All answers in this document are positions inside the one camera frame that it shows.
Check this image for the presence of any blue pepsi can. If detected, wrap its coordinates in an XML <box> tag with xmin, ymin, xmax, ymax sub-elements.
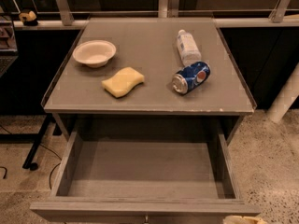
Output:
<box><xmin>172</xmin><ymin>62</ymin><xmax>210</xmax><ymax>94</ymax></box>

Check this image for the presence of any grey drawer cabinet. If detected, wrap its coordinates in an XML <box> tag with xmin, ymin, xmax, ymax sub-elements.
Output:
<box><xmin>43</xmin><ymin>18</ymin><xmax>256</xmax><ymax>136</ymax></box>

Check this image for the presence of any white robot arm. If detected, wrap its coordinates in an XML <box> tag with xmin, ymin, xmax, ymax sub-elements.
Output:
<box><xmin>229</xmin><ymin>71</ymin><xmax>299</xmax><ymax>224</ymax></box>

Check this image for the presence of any yellow black tape dispenser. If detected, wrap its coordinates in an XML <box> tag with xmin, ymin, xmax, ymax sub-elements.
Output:
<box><xmin>19</xmin><ymin>9</ymin><xmax>38</xmax><ymax>26</ymax></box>

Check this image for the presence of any white paper bowl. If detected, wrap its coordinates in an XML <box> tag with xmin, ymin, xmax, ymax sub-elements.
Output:
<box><xmin>72</xmin><ymin>40</ymin><xmax>116</xmax><ymax>68</ymax></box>

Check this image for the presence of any yellow sponge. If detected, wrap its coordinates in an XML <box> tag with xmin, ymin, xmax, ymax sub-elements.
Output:
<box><xmin>102</xmin><ymin>67</ymin><xmax>145</xmax><ymax>98</ymax></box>

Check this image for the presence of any metal window frame rail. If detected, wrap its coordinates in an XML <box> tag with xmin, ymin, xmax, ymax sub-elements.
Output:
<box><xmin>1</xmin><ymin>0</ymin><xmax>299</xmax><ymax>28</ymax></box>

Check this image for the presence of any black desk leg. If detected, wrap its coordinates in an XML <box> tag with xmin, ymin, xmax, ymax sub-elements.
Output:
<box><xmin>0</xmin><ymin>115</ymin><xmax>53</xmax><ymax>171</ymax></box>

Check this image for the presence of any black floor cable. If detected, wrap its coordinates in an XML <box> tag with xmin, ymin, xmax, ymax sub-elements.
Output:
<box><xmin>0</xmin><ymin>124</ymin><xmax>64</xmax><ymax>190</ymax></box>

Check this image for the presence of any grey top drawer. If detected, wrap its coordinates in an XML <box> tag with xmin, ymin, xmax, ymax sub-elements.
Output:
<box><xmin>30</xmin><ymin>119</ymin><xmax>259</xmax><ymax>224</ymax></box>

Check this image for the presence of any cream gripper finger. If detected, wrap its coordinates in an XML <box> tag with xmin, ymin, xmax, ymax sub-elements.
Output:
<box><xmin>222</xmin><ymin>216</ymin><xmax>267</xmax><ymax>224</ymax></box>

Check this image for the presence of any clear plastic water bottle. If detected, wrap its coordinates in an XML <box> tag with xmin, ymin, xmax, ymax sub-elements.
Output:
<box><xmin>177</xmin><ymin>30</ymin><xmax>202</xmax><ymax>66</ymax></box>

